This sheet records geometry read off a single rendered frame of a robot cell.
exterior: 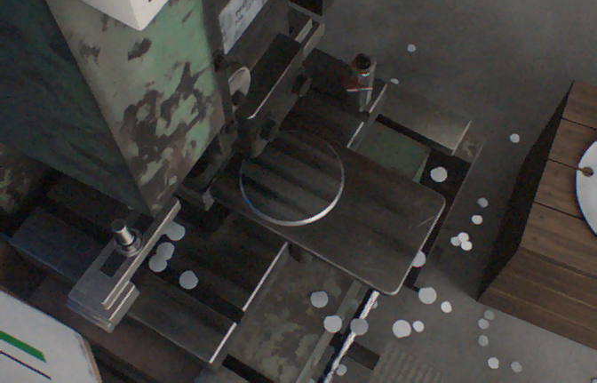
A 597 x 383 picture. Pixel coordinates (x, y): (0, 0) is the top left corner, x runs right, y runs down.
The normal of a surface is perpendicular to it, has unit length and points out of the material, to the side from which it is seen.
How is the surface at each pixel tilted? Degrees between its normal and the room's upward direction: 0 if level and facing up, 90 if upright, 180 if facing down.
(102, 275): 0
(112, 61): 90
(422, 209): 0
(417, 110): 0
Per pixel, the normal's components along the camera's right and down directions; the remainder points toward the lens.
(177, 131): 0.86, 0.46
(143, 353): 0.00, -0.43
